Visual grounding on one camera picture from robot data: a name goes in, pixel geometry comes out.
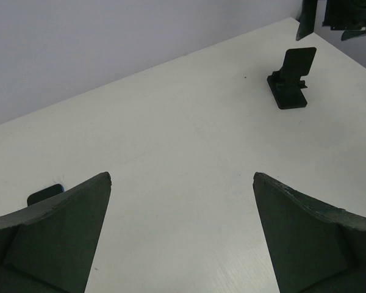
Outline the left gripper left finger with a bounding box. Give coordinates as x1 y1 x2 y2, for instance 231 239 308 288
0 172 112 292

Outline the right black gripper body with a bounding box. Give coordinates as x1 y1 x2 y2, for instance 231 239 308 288
323 0 366 31

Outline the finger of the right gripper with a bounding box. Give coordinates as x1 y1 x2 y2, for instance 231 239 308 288
340 21 366 42
296 0 318 41

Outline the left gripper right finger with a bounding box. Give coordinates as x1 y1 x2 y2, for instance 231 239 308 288
253 172 366 292

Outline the black folding phone stand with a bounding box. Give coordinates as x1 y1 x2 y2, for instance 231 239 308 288
267 47 317 110

